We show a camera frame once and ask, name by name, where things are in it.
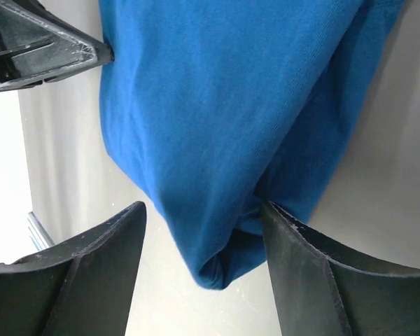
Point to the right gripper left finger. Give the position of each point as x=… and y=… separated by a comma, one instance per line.
x=82, y=286

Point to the blue t shirt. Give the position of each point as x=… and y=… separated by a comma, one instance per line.
x=214, y=107

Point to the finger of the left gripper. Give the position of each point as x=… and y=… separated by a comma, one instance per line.
x=37, y=47

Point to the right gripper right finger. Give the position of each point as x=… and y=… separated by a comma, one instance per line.
x=323, y=287

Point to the aluminium frame rail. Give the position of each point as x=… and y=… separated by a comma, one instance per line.
x=37, y=233

